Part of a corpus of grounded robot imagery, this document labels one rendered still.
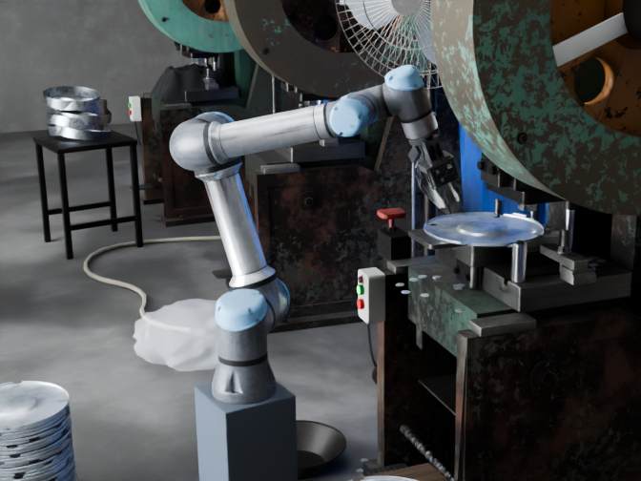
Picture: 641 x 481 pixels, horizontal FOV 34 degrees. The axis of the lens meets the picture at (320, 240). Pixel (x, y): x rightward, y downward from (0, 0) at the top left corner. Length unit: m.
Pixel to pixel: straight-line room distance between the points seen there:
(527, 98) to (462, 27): 0.18
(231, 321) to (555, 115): 0.85
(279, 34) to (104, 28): 5.29
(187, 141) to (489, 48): 0.73
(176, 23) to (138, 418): 2.47
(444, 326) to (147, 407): 1.28
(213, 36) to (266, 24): 1.75
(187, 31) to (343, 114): 3.24
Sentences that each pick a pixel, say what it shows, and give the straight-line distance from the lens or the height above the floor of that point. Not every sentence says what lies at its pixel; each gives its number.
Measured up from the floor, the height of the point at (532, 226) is 0.78.
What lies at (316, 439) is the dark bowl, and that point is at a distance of 3.17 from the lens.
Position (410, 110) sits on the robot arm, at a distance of 2.29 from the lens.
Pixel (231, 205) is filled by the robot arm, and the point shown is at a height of 0.87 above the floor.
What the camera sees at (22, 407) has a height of 0.31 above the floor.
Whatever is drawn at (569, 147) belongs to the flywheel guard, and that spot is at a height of 1.07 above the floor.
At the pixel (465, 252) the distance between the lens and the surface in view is 2.55.
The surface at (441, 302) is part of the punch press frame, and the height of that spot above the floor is 0.61.
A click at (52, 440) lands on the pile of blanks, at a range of 2.81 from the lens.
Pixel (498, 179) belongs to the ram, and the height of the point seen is 0.91.
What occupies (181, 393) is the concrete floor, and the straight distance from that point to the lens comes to 3.59.
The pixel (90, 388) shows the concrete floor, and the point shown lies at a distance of 3.69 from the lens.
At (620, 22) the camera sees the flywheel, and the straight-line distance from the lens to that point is 2.12.
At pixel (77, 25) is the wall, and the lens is 8.86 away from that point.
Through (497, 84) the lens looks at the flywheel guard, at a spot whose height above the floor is 1.20.
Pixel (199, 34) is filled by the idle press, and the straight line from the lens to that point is 5.37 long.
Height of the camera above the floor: 1.47
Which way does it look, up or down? 16 degrees down
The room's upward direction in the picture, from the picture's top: 1 degrees counter-clockwise
